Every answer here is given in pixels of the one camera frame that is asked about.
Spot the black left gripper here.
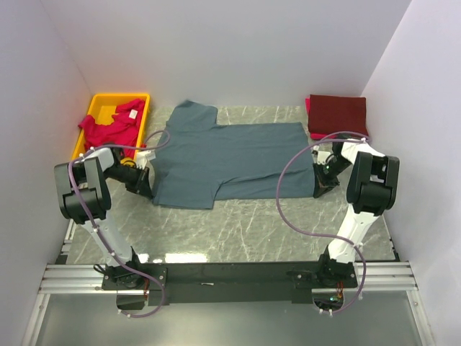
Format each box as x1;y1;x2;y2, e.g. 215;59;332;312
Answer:
104;164;153;199

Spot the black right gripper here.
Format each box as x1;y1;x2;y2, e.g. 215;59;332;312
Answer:
313;157;352;199

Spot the blue-grey t shirt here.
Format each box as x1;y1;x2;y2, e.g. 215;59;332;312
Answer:
151;101;315;209

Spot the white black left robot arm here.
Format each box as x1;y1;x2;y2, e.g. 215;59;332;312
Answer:
54;146;153;290

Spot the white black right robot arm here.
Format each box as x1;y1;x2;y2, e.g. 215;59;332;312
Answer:
313;131;400;288

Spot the crumpled red t shirt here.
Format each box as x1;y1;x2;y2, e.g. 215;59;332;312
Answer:
78;97;146;159

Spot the folded maroon t shirt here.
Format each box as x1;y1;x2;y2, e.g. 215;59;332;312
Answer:
308;94;370;142

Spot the yellow plastic bin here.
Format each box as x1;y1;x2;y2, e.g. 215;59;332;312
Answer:
71;92;151;171

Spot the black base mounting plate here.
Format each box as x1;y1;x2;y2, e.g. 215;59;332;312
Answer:
101;262;359;307

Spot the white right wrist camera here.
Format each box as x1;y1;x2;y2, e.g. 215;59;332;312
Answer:
311;145;329;164

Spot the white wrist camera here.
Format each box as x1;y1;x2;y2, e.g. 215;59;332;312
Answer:
135;150;156;169
311;145;329;164

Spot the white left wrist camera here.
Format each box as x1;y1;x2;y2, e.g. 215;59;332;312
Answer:
135;150;156;169

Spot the aluminium extrusion rail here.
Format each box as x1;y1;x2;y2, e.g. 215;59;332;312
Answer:
22;262;435;345

